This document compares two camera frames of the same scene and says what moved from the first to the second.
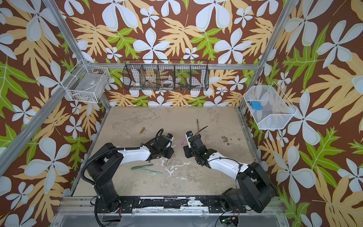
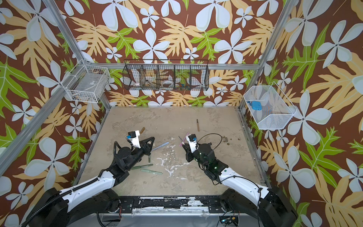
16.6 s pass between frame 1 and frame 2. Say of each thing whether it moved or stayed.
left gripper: moved
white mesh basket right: stayed
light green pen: stayed
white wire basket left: stayed
